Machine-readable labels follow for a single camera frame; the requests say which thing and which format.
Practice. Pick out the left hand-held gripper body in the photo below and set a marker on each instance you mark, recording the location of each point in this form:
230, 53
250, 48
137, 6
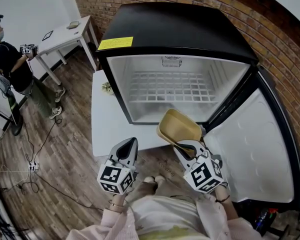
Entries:
112, 176

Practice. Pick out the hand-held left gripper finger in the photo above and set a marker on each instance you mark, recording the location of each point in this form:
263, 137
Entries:
135, 154
116, 150

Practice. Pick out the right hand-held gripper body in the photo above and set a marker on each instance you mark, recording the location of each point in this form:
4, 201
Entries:
205, 175

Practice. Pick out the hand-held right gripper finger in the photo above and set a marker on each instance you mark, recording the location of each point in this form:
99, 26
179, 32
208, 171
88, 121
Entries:
182, 157
200, 147

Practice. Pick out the beige plastic container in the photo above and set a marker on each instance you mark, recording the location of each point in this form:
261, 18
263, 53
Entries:
177, 126

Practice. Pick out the black mini fridge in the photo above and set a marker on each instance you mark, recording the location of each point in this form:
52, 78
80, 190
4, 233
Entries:
165, 26

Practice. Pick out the person's right forearm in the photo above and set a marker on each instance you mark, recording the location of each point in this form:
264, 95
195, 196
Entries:
230, 209

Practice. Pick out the person's left forearm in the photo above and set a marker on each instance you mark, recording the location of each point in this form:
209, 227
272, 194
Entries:
107, 217

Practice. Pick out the white-lined fridge door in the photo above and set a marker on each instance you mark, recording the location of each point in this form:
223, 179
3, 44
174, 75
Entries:
247, 154

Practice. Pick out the fridge interior vent grille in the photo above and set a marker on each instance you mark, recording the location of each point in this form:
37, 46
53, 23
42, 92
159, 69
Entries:
171, 62

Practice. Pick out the low white table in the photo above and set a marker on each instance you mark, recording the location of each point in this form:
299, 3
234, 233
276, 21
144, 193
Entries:
110, 124

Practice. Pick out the black wrist band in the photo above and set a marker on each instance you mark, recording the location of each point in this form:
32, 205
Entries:
222, 199

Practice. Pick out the person's legs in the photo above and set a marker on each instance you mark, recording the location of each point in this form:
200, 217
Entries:
162, 186

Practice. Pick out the person's light shirt torso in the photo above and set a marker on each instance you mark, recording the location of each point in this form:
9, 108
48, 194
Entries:
165, 216

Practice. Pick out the small pale crumpled ornament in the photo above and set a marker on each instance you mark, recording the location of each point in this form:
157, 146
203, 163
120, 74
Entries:
107, 87

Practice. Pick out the dark plastic bottle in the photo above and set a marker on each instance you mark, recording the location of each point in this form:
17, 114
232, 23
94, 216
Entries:
262, 220

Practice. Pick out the white power strip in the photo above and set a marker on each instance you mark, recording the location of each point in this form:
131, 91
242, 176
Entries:
33, 166

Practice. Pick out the black metal stand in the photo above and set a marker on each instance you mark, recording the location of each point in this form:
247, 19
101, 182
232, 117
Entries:
17, 126

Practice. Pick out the yellow label sticker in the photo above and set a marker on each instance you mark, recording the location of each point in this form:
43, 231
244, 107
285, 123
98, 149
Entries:
115, 43

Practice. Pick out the white desk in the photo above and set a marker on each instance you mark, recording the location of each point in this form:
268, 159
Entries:
65, 37

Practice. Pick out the grey pouch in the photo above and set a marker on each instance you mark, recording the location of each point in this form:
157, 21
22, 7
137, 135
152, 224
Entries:
73, 24

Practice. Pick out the black-framed tablet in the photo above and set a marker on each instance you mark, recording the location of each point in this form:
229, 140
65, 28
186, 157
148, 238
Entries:
47, 35

